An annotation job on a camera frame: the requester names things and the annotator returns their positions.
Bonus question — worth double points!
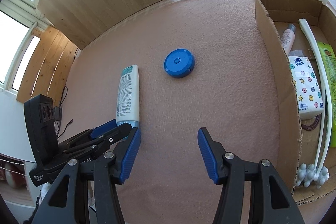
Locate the tissue pack with stars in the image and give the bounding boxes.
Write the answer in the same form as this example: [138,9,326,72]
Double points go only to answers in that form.
[288,56,324,120]

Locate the green tube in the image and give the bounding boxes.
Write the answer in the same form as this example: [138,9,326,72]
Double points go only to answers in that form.
[317,42,336,148]

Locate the white tube blue cap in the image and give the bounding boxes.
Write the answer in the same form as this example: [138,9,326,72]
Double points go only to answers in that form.
[116,64,140,128]

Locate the cardboard box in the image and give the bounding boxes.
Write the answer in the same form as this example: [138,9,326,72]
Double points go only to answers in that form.
[255,0,335,206]

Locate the brown hair ties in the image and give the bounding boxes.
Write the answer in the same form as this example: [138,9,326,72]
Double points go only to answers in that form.
[300,113,323,132]

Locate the pink blanket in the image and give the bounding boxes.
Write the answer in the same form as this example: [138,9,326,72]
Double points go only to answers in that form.
[62,0,280,223]

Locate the black power adapter cable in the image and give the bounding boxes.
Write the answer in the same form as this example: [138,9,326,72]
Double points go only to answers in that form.
[53,86,74,139]

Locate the white massage stick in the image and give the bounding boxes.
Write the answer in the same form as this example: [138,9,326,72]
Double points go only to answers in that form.
[297,18,333,189]

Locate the small white bottle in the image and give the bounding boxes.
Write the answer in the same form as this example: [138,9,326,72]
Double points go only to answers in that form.
[281,23,296,55]

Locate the wooden slat wall panel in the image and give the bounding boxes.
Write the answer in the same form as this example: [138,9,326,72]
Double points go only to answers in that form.
[17,26,78,106]

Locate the blue round tape measure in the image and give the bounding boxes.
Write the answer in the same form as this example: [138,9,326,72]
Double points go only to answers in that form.
[163,48,195,79]

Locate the black camera box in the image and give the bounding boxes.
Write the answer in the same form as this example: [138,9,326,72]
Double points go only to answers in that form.
[23,94,60,169]

